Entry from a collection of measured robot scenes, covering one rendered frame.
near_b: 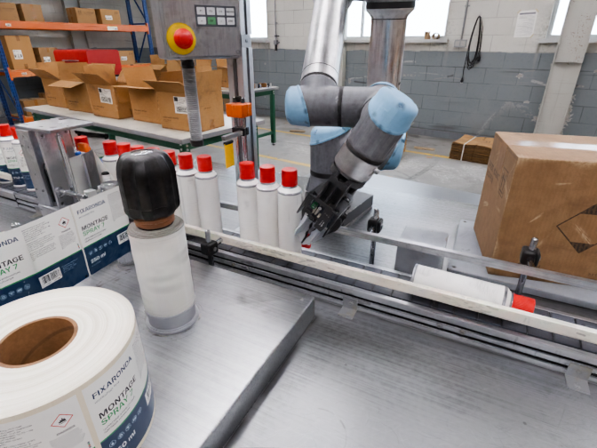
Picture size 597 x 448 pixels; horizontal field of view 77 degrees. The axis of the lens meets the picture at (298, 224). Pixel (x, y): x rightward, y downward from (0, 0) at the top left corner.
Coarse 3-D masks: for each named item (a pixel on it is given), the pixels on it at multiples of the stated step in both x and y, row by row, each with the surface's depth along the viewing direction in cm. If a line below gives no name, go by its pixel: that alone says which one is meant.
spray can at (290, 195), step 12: (288, 168) 77; (288, 180) 76; (288, 192) 76; (300, 192) 78; (288, 204) 77; (300, 204) 79; (288, 216) 79; (300, 216) 80; (288, 228) 80; (288, 240) 81; (300, 252) 84
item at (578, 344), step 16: (32, 192) 121; (192, 240) 92; (256, 256) 85; (320, 256) 85; (304, 272) 80; (320, 272) 80; (384, 272) 79; (368, 288) 74; (384, 288) 74; (432, 304) 70; (448, 304) 70; (480, 320) 66; (496, 320) 66; (576, 320) 66; (544, 336) 62; (560, 336) 62; (592, 352) 59
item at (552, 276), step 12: (228, 204) 92; (348, 228) 80; (372, 240) 77; (384, 240) 76; (396, 240) 75; (408, 240) 75; (432, 252) 72; (444, 252) 71; (456, 252) 70; (480, 264) 69; (492, 264) 68; (504, 264) 67; (516, 264) 67; (540, 276) 65; (552, 276) 64; (564, 276) 63; (576, 276) 63; (588, 288) 62
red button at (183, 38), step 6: (180, 30) 75; (186, 30) 75; (174, 36) 75; (180, 36) 75; (186, 36) 75; (192, 36) 76; (180, 42) 75; (186, 42) 75; (192, 42) 76; (186, 48) 76
